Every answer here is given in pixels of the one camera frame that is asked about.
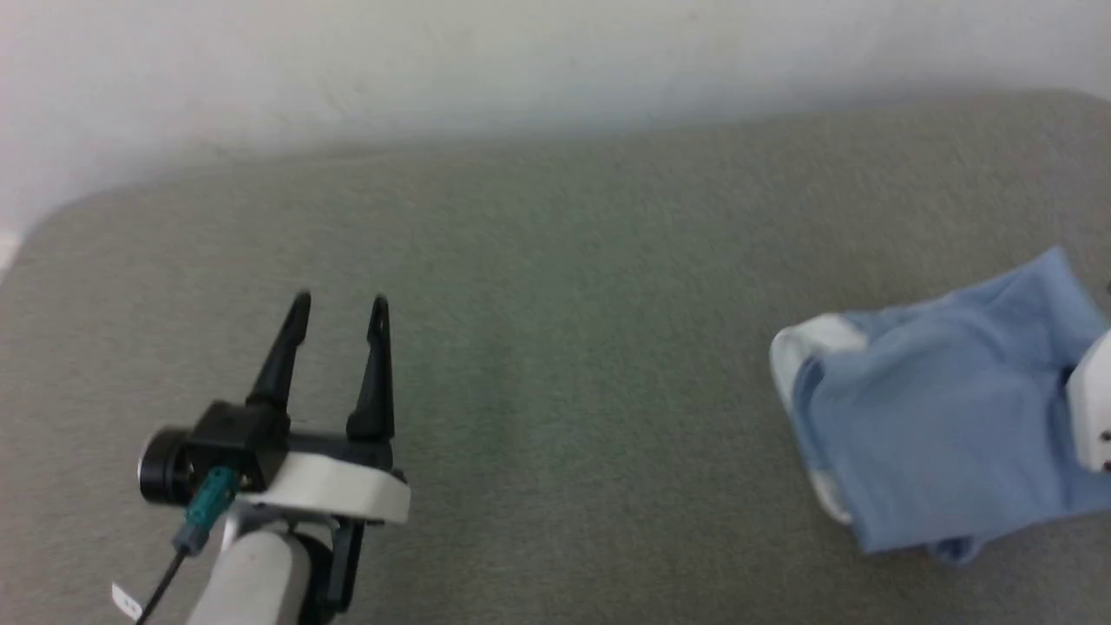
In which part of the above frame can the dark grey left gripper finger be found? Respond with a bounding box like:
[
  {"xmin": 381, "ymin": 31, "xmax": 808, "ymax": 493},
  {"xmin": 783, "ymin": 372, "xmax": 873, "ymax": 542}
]
[
  {"xmin": 246, "ymin": 291, "xmax": 312, "ymax": 413},
  {"xmin": 345, "ymin": 295, "xmax": 396, "ymax": 444}
]

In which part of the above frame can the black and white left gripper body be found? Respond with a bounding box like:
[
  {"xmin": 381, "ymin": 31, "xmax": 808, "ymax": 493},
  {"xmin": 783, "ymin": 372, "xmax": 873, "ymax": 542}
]
[{"xmin": 185, "ymin": 401, "xmax": 411, "ymax": 524}]

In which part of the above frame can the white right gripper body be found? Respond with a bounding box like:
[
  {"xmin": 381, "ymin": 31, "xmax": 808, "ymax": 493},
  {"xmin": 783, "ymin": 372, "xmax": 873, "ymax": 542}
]
[{"xmin": 1066, "ymin": 330, "xmax": 1111, "ymax": 474}]

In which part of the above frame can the light blue shirt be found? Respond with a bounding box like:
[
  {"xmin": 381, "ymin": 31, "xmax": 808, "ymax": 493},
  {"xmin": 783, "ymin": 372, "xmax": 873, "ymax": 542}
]
[{"xmin": 769, "ymin": 246, "xmax": 1111, "ymax": 565}]

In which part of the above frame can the black cable with teal plug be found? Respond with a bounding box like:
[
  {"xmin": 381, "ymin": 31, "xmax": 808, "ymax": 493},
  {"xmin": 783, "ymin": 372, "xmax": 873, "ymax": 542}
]
[{"xmin": 111, "ymin": 466, "xmax": 240, "ymax": 625}]

